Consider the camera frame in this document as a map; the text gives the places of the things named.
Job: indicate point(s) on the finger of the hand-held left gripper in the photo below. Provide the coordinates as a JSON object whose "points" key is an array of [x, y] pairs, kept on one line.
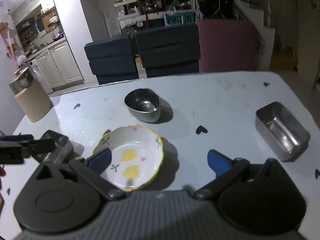
{"points": [[37, 146], [17, 138]]}

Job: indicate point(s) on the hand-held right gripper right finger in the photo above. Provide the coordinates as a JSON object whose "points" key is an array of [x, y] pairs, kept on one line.
{"points": [[218, 163]]}

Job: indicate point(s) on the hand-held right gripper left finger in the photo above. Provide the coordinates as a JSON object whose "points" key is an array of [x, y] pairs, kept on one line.
{"points": [[100, 158]]}

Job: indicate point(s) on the square steel container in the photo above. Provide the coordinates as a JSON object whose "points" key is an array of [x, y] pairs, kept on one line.
{"points": [[61, 147]]}

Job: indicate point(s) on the yellow-rimmed floral ceramic bowl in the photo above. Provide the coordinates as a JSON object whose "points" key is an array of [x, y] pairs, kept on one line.
{"points": [[135, 155]]}

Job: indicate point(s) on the rounded steel bowl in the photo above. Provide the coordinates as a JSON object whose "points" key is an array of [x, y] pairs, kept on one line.
{"points": [[143, 103]]}

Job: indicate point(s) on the rectangular steel container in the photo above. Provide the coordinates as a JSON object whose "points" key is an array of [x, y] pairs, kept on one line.
{"points": [[282, 130]]}

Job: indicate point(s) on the white kitchen cabinets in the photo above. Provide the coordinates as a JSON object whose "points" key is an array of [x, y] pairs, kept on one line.
{"points": [[57, 65]]}

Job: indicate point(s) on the pink ribbon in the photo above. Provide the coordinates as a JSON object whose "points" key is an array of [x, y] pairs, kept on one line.
{"points": [[10, 47]]}

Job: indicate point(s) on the dark blue chair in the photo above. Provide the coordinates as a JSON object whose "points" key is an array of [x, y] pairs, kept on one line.
{"points": [[167, 50], [112, 60]]}

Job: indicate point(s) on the maroon chair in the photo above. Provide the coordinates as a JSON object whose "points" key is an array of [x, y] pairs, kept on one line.
{"points": [[227, 46]]}

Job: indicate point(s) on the teal sign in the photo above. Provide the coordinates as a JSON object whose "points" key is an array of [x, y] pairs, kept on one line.
{"points": [[180, 19]]}

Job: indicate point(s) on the cluttered storage shelf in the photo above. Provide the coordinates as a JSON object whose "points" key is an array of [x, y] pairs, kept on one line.
{"points": [[135, 7]]}

